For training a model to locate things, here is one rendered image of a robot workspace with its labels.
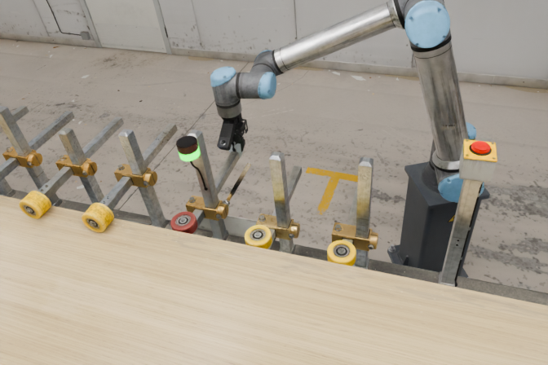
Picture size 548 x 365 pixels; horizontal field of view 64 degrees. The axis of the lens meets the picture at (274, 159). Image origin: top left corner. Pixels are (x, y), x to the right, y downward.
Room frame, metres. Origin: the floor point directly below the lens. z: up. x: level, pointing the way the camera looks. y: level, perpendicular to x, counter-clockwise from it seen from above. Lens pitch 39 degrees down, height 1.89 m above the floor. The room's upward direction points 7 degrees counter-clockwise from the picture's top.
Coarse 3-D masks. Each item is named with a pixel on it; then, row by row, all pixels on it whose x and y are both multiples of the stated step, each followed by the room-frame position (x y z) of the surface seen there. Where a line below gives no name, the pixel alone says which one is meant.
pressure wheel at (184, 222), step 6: (174, 216) 0.99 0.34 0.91; (180, 216) 0.99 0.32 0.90; (186, 216) 0.99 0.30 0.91; (192, 216) 0.98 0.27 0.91; (174, 222) 0.97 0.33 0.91; (180, 222) 0.97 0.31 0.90; (186, 222) 0.96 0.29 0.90; (192, 222) 0.96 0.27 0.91; (174, 228) 0.94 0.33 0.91; (180, 228) 0.94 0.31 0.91; (186, 228) 0.94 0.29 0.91; (192, 228) 0.95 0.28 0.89
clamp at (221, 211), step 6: (198, 198) 1.10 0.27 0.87; (186, 204) 1.08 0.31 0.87; (192, 204) 1.07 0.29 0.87; (198, 204) 1.07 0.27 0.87; (204, 204) 1.07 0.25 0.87; (222, 204) 1.06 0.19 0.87; (192, 210) 1.07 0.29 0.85; (204, 210) 1.05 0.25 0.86; (210, 210) 1.04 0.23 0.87; (216, 210) 1.04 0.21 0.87; (222, 210) 1.04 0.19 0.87; (210, 216) 1.04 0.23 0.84; (216, 216) 1.03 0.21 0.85; (222, 216) 1.03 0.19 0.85
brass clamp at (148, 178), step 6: (126, 168) 1.19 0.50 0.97; (120, 174) 1.16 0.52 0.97; (126, 174) 1.15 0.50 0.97; (132, 174) 1.15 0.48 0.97; (144, 174) 1.14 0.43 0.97; (150, 174) 1.14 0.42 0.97; (156, 174) 1.16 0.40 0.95; (132, 180) 1.15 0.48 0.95; (138, 180) 1.14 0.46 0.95; (144, 180) 1.13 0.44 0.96; (150, 180) 1.13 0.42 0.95; (156, 180) 1.15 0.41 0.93; (138, 186) 1.14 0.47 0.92; (144, 186) 1.13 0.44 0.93
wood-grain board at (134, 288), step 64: (0, 256) 0.92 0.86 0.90; (64, 256) 0.89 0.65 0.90; (128, 256) 0.86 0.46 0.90; (192, 256) 0.83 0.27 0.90; (256, 256) 0.80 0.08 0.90; (0, 320) 0.69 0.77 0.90; (64, 320) 0.67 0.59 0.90; (128, 320) 0.65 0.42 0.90; (192, 320) 0.62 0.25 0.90; (256, 320) 0.60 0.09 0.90; (320, 320) 0.58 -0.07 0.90; (384, 320) 0.56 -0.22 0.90; (448, 320) 0.54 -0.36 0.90; (512, 320) 0.52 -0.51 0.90
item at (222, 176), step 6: (228, 156) 1.33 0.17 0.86; (234, 156) 1.32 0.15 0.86; (228, 162) 1.29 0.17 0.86; (234, 162) 1.30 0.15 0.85; (222, 168) 1.26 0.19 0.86; (228, 168) 1.26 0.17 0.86; (222, 174) 1.22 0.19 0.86; (228, 174) 1.25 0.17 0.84; (216, 180) 1.20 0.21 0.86; (222, 180) 1.20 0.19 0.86; (216, 186) 1.17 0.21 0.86; (222, 186) 1.19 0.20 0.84; (198, 210) 1.05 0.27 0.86; (198, 216) 1.03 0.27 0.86; (204, 216) 1.05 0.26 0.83; (198, 222) 1.01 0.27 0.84
